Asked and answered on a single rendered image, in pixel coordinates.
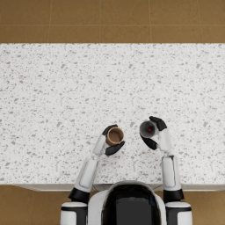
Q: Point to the brown cup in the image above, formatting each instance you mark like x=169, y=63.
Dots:
x=114, y=136

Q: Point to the red berry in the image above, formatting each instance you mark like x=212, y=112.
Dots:
x=149, y=129

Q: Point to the grey cup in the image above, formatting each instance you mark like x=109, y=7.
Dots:
x=148, y=129

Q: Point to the robot body with dark dome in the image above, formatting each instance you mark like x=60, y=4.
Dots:
x=128, y=205

